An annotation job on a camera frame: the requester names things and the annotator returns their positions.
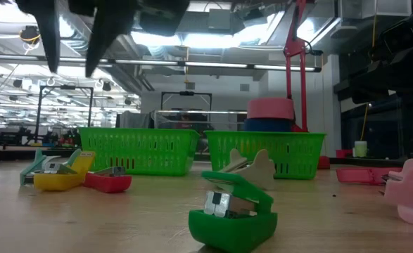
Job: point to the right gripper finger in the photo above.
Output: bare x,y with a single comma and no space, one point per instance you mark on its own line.
378,86

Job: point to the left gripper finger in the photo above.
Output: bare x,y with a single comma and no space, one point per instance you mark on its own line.
109,31
48,31

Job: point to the slim red stapler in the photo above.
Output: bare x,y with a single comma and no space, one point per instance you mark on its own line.
361,175

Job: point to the pink tape roll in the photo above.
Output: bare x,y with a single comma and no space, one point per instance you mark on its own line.
269,109

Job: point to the blue tape roll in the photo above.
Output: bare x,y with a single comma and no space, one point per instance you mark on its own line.
267,125

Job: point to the teal staple remover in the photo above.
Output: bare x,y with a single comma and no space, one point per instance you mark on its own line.
28,172

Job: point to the grey staple remover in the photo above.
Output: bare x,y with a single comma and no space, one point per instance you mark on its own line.
259,172

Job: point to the yellow stapler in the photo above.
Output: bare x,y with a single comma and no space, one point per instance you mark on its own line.
56,182

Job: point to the red stapler with silver top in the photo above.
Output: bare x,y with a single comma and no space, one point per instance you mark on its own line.
107,184

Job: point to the green stapler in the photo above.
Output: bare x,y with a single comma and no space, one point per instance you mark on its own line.
234,232

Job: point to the pink staple remover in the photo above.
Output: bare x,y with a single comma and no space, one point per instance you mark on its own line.
410,189

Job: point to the white plastic cup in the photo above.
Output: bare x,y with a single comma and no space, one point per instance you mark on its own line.
360,149

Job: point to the grey hanging outlet box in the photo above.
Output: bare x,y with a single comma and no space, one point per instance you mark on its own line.
190,85

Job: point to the red desk lamp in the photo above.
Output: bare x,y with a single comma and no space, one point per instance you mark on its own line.
303,88

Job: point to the small red box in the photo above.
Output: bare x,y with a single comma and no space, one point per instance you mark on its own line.
343,154

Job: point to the clear plastic container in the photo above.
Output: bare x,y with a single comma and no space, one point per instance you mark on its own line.
199,111

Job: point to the green plastic basket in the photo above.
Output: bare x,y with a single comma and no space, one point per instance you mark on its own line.
297,154
139,151

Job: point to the black background rig frame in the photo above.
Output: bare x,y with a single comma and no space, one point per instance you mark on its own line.
65,87
186,93

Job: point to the black aluminium table frame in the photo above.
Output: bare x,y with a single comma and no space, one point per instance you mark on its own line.
368,162

